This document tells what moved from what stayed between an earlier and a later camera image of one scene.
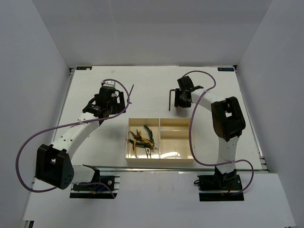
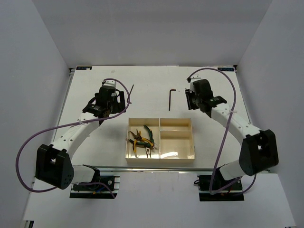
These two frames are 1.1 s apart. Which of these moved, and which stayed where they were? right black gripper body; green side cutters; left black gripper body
Moved: right black gripper body
Stayed: left black gripper body; green side cutters
